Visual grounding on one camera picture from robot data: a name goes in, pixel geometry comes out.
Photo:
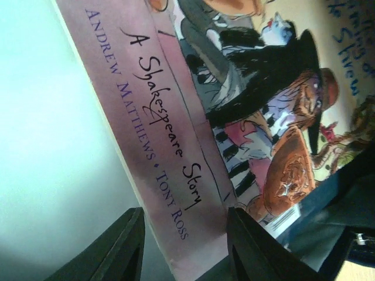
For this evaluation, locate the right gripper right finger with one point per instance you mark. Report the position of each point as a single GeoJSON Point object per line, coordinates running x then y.
{"type": "Point", "coordinates": [255, 255]}

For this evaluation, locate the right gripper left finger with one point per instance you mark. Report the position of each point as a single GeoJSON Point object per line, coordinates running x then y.
{"type": "Point", "coordinates": [117, 254]}

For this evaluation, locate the navy blue student backpack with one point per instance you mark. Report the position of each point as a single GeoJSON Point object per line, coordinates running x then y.
{"type": "Point", "coordinates": [331, 218]}

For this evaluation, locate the pink illustrated book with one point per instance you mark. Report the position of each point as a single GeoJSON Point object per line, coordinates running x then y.
{"type": "Point", "coordinates": [264, 106]}

